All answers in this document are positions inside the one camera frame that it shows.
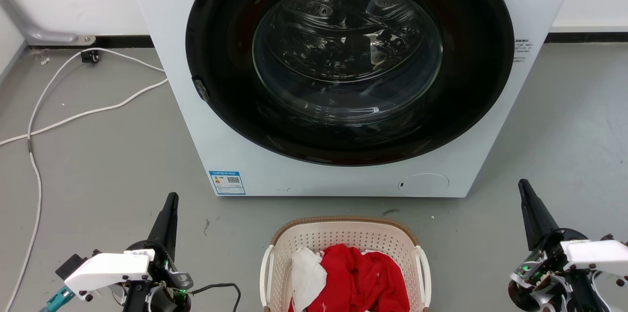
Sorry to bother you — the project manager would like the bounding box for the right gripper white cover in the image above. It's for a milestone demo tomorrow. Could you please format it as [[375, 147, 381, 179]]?
[[518, 179, 628, 277]]

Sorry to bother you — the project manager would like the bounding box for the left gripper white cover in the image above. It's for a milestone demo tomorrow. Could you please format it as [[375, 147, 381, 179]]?
[[64, 192, 181, 299]]

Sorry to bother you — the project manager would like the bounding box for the beige perforated laundry basket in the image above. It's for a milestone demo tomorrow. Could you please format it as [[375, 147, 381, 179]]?
[[260, 216, 432, 312]]

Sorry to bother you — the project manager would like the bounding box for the blue energy label sticker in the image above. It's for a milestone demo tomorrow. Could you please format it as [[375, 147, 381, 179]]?
[[209, 170, 246, 196]]

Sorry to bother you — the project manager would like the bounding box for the round white filter cover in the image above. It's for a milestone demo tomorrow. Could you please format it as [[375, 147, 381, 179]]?
[[397, 173, 450, 197]]

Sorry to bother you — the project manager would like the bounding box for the white garment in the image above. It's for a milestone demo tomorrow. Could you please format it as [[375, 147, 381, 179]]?
[[291, 247, 328, 312]]

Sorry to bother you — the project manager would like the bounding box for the small grey text sticker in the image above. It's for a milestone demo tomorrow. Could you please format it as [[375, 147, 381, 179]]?
[[513, 38, 533, 64]]

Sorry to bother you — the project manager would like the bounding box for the red garment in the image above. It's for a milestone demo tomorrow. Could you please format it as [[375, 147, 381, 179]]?
[[288, 244, 411, 312]]

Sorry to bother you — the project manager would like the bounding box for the white front-load washing machine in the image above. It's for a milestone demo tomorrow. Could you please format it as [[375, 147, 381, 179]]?
[[121, 0, 584, 198]]

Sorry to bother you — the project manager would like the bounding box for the black round washer door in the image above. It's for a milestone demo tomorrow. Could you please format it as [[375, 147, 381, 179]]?
[[185, 0, 515, 167]]

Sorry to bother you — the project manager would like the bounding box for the grey floor pipe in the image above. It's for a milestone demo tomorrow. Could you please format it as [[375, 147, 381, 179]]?
[[0, 0, 97, 46]]

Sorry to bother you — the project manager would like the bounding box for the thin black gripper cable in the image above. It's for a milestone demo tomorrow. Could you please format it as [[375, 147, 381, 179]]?
[[190, 283, 242, 312]]

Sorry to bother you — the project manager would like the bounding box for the teal cable connector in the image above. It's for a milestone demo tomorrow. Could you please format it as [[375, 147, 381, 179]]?
[[40, 286, 77, 312]]

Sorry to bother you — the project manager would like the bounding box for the thin white cable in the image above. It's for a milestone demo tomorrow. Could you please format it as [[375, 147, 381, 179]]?
[[4, 48, 166, 312]]

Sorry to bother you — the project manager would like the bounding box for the thick white power cord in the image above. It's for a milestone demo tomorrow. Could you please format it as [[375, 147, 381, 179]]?
[[0, 78, 169, 147]]

